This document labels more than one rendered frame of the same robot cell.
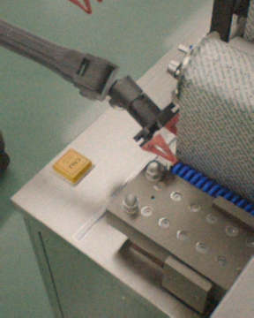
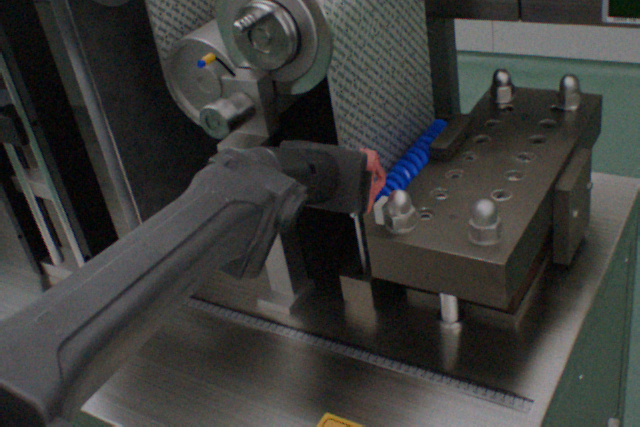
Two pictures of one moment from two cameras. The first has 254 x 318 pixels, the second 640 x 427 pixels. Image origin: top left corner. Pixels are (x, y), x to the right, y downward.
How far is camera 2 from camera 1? 1.10 m
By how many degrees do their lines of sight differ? 68
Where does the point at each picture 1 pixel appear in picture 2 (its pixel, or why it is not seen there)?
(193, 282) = (585, 162)
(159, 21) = not seen: outside the picture
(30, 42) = (185, 222)
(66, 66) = (248, 192)
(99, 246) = (532, 366)
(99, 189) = (393, 399)
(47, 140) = not seen: outside the picture
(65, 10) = not seen: outside the picture
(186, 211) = (467, 180)
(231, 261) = (534, 133)
